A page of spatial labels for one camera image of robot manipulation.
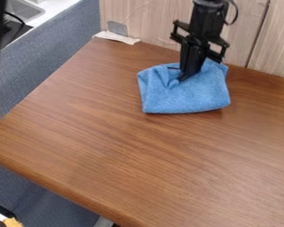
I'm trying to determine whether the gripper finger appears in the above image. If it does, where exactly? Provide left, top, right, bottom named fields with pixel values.
left=177, top=35, right=197, bottom=82
left=193, top=39, right=211, bottom=77

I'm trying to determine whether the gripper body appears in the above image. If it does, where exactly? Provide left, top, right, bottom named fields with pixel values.
left=169, top=20, right=232, bottom=65

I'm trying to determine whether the blue cloth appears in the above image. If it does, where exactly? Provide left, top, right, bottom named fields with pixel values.
left=136, top=59, right=233, bottom=115

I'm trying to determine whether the white paper strip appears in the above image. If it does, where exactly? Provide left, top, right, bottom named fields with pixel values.
left=91, top=30, right=142, bottom=46

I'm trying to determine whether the white desk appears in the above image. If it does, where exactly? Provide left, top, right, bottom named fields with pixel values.
left=0, top=0, right=83, bottom=51

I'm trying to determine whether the grey metal bracket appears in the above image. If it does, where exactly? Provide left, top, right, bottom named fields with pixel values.
left=106, top=20, right=130, bottom=37

